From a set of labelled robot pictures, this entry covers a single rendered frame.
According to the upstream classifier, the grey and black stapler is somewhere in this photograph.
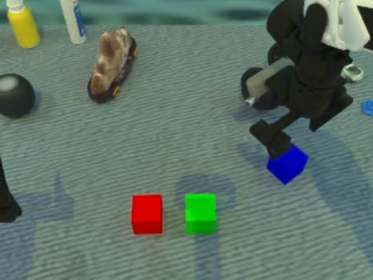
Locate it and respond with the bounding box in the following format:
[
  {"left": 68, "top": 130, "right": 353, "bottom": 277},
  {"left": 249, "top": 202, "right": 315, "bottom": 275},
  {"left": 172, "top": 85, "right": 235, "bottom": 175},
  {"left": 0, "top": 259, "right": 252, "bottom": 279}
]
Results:
[{"left": 240, "top": 57, "right": 295, "bottom": 110}]

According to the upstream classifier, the small white green object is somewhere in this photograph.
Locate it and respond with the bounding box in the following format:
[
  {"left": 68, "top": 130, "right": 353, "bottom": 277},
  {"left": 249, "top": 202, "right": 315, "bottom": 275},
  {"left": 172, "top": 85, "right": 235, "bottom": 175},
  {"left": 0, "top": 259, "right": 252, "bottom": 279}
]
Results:
[{"left": 341, "top": 60, "right": 365, "bottom": 82}]

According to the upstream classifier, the blue cube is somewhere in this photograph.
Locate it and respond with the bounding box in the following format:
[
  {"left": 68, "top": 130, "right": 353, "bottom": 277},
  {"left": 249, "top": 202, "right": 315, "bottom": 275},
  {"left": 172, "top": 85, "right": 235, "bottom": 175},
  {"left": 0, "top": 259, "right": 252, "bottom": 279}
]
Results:
[{"left": 266, "top": 143, "right": 309, "bottom": 186}]

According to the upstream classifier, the yellow bottle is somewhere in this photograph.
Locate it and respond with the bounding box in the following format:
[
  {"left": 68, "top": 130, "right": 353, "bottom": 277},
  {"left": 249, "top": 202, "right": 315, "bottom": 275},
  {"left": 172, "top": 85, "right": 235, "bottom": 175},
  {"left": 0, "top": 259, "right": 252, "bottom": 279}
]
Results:
[{"left": 5, "top": 0, "right": 41, "bottom": 49}]

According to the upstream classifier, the green cube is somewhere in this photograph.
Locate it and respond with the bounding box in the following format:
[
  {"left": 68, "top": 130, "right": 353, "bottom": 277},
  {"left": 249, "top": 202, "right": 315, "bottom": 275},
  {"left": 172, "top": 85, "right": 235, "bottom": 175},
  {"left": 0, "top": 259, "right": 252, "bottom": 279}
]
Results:
[{"left": 185, "top": 193, "right": 217, "bottom": 235}]

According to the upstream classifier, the brown toy car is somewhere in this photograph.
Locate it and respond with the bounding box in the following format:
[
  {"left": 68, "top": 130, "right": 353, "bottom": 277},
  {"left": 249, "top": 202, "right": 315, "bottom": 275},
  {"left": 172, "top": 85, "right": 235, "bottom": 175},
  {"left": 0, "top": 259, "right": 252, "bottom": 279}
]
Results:
[{"left": 87, "top": 27, "right": 139, "bottom": 104}]

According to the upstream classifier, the red cube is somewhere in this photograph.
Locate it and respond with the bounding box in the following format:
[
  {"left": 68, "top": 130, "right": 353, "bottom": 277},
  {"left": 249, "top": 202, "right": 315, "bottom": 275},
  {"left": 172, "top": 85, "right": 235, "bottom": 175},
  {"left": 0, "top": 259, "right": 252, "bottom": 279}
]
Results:
[{"left": 131, "top": 194, "right": 163, "bottom": 235}]

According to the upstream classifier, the black round ball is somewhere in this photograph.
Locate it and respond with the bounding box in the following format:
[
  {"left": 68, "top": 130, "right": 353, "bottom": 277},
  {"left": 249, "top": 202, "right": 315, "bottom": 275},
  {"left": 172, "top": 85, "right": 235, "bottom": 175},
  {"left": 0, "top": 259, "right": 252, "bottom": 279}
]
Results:
[{"left": 0, "top": 73, "right": 36, "bottom": 119}]

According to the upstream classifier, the white tube with blue print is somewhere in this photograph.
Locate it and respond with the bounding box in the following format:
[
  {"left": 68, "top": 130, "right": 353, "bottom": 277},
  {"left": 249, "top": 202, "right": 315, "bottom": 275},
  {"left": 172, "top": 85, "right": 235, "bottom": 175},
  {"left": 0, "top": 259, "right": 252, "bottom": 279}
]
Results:
[{"left": 59, "top": 0, "right": 88, "bottom": 45}]

